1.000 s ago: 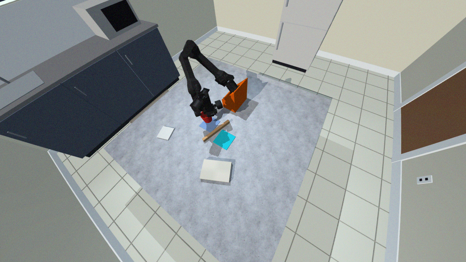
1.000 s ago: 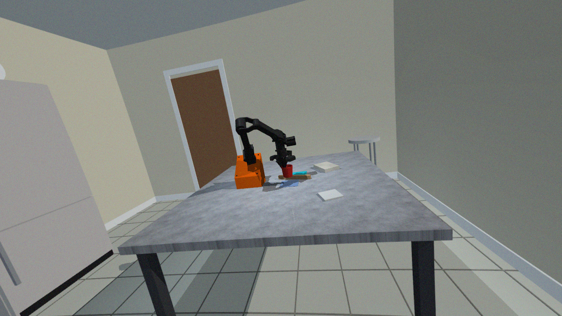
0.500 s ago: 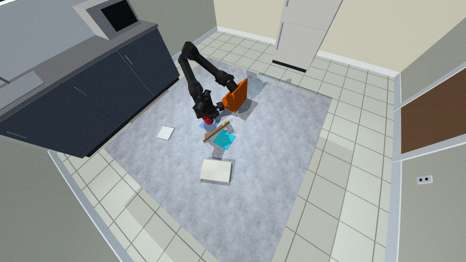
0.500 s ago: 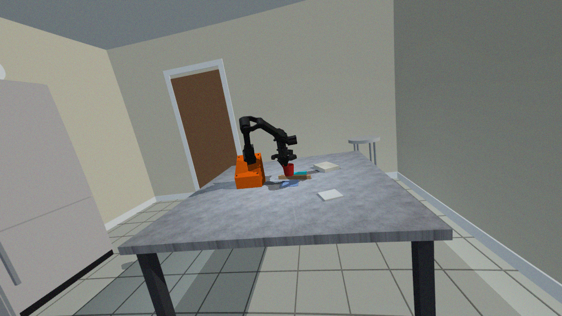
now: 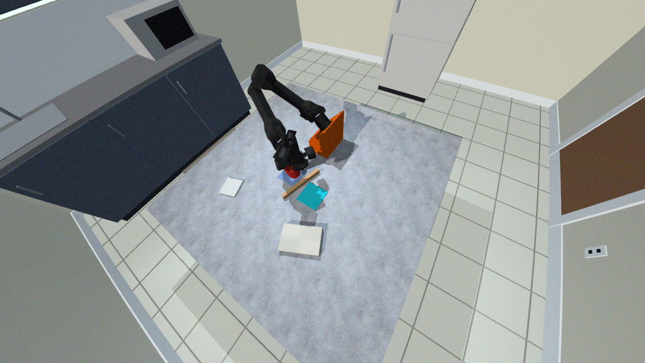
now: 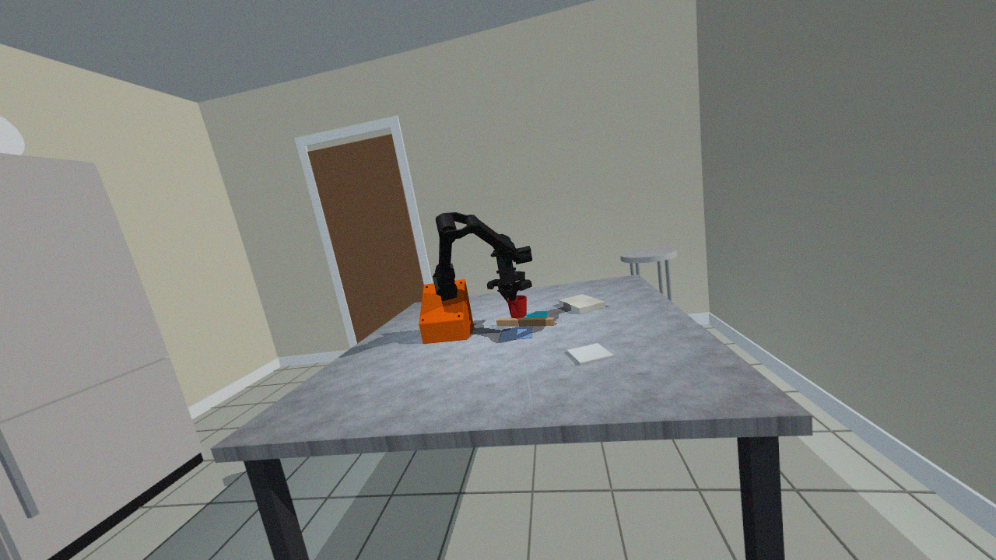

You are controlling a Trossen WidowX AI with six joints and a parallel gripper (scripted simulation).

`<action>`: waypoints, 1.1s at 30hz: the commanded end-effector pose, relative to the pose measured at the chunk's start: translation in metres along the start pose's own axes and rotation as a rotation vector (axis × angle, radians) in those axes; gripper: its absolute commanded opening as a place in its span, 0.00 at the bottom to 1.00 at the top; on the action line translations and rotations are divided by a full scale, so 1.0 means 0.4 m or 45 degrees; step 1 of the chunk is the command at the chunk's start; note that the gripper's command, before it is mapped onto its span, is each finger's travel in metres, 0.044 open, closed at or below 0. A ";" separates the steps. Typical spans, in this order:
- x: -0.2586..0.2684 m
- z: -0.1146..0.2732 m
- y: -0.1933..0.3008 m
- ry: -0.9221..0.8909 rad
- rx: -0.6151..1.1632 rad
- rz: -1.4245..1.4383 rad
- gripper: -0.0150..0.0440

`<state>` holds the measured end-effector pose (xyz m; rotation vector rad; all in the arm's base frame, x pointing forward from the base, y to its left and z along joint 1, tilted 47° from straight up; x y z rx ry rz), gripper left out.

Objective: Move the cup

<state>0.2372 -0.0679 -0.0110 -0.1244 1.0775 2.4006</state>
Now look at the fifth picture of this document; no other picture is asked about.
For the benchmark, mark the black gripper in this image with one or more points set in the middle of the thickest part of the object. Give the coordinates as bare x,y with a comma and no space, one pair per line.
309,151

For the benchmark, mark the white flat rectangular tile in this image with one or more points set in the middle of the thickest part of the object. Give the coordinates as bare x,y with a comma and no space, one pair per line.
231,187

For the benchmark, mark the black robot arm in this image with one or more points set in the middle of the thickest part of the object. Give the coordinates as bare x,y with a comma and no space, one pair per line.
263,78

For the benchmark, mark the tan wooden flat bar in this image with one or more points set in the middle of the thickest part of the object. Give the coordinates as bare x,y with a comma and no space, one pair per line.
300,183

